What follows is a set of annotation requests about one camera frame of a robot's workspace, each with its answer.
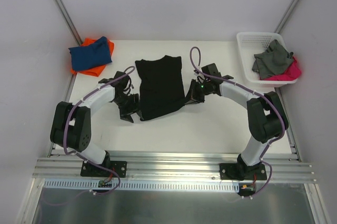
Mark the left corner aluminium post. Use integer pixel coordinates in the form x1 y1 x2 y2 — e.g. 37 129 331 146
53 0 83 46

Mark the aluminium mounting rail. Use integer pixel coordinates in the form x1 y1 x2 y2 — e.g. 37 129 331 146
33 150 318 184

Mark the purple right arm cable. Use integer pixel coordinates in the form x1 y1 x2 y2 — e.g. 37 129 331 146
190 46 286 200

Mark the white slotted cable duct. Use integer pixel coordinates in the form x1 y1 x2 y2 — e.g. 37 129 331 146
44 179 239 192

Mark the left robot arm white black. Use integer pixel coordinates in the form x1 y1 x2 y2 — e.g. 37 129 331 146
50 71 140 177

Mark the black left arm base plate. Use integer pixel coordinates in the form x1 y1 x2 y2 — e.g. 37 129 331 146
80 160 127 178

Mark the black t shirt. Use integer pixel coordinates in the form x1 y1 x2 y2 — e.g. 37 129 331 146
135 55 187 121

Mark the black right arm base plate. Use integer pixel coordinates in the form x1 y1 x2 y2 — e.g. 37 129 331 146
219 162 267 181

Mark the white plastic laundry basket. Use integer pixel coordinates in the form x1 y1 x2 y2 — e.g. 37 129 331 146
236 32 302 88

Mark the corner aluminium post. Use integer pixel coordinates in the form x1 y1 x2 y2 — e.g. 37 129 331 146
274 0 301 34
53 0 83 46

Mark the pink t shirt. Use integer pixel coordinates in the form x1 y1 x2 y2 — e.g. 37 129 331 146
264 57 302 82

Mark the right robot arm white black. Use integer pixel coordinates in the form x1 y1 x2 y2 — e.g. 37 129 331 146
186 64 289 181

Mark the blue t shirt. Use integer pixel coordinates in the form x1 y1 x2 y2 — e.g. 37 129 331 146
68 36 113 72

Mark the grey green t shirt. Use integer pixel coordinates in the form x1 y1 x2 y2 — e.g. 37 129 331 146
252 39 294 80

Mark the right corner aluminium post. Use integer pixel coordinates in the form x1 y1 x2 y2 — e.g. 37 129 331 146
274 0 301 34

